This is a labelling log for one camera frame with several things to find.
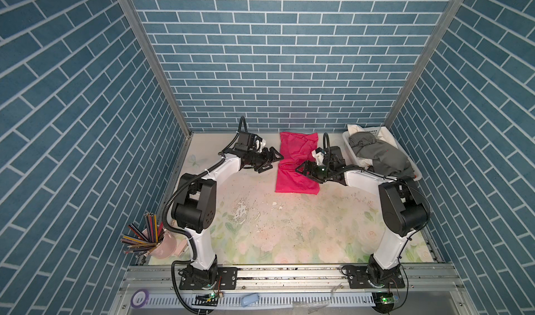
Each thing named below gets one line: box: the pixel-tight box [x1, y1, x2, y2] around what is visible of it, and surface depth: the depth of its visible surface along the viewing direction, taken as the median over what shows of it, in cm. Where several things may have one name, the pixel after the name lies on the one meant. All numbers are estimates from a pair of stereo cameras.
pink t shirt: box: [275, 131, 320, 196], surface depth 107 cm
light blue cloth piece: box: [241, 293, 260, 308], surface depth 70 cm
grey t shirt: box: [348, 131, 416, 180], surface depth 99 cm
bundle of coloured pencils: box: [120, 212, 165, 258], surface depth 74 cm
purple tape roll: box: [130, 289, 150, 309], surface depth 71 cm
